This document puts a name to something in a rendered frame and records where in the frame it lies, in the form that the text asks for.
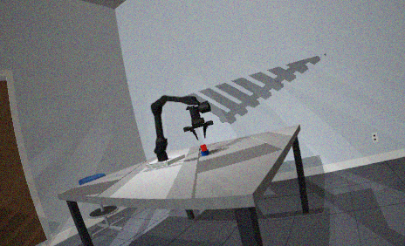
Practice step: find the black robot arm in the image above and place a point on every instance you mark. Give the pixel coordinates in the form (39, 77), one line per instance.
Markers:
(161, 143)

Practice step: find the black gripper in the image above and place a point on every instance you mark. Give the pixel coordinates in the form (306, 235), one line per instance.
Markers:
(205, 125)

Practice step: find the small blue cube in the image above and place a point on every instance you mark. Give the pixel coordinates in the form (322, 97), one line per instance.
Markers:
(205, 153)

